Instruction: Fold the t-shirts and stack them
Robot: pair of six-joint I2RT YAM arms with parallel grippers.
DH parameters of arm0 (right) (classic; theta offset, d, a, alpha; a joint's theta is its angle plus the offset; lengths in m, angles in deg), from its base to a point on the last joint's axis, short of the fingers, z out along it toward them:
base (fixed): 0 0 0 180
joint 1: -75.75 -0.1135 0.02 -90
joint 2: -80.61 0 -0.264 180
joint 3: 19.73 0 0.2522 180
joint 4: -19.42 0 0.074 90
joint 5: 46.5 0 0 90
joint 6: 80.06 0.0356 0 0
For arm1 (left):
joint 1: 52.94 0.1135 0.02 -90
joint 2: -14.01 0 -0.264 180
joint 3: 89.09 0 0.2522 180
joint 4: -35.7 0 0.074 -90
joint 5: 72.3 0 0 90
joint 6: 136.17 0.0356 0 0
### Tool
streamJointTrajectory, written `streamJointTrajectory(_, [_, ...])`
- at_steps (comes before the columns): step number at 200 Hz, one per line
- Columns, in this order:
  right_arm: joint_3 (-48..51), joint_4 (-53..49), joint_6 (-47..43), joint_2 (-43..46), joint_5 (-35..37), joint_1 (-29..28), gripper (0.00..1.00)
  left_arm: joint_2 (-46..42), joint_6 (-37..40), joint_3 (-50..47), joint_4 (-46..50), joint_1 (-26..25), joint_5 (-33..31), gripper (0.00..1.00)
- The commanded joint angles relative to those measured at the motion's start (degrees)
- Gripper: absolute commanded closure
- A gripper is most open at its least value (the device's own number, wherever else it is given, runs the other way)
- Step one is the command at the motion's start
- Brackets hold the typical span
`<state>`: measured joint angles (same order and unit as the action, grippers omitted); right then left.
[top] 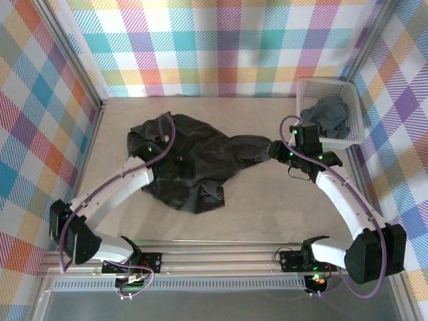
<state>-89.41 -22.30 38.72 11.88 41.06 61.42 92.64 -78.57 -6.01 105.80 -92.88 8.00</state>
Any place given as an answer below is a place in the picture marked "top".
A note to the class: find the aluminium corner post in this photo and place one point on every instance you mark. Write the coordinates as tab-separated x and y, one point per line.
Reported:
78	57
368	40

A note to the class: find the grey-blue t-shirt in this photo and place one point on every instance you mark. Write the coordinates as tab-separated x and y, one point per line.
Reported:
329	115

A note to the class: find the black t-shirt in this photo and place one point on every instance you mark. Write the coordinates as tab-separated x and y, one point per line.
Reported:
200	150

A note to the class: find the small controller board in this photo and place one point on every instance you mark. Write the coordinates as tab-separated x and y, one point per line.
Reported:
316	279
132	282

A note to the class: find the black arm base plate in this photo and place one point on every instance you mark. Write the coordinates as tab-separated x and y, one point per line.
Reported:
289	261
152	261

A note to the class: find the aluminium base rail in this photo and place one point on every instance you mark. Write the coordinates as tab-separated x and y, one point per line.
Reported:
217	264

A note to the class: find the white plastic basket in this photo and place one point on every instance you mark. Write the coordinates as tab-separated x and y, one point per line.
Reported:
321	88

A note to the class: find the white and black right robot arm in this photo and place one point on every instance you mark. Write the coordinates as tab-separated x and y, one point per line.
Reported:
341	200

